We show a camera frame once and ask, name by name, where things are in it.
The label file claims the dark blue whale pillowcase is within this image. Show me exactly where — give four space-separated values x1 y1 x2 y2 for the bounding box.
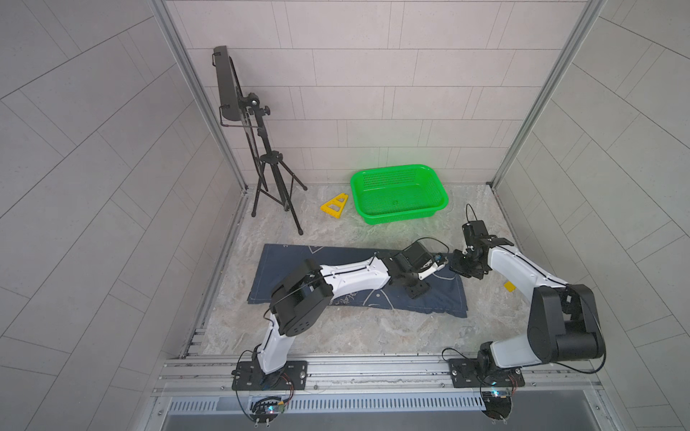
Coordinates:
247 244 468 319

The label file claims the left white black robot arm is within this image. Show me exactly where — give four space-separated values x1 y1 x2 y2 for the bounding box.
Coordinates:
255 252 447 375

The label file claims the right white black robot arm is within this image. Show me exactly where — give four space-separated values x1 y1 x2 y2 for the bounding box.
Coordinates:
450 244 607 377

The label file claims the green plastic basket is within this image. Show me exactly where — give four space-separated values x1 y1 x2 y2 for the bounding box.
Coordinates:
350 164 449 226

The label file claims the yellow triangular plastic piece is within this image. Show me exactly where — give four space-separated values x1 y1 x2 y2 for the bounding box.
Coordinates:
320 193 349 219

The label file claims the right green circuit board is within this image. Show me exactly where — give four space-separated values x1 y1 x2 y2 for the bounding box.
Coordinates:
481 388 512 422

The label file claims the green circuit board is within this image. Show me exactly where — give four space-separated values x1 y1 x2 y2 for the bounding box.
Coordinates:
250 396 286 427
481 388 512 422

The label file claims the black tripod stand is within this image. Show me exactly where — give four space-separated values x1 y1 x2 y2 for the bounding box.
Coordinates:
218 93 308 235

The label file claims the left green circuit board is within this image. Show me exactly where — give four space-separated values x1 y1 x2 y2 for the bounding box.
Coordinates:
250 396 286 427

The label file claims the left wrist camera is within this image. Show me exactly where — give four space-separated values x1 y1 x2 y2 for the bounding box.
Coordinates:
402 241 449 280

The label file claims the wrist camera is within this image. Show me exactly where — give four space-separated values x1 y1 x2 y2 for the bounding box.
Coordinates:
462 220 490 250
402 241 449 280

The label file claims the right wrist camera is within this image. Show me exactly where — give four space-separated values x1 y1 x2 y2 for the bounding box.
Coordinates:
462 220 490 250

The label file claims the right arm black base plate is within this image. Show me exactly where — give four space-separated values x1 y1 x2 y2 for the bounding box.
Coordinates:
446 357 526 389

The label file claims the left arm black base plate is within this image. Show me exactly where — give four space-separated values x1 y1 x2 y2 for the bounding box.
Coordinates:
232 360 308 391

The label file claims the aluminium rail frame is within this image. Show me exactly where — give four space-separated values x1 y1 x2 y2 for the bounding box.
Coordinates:
135 354 619 430

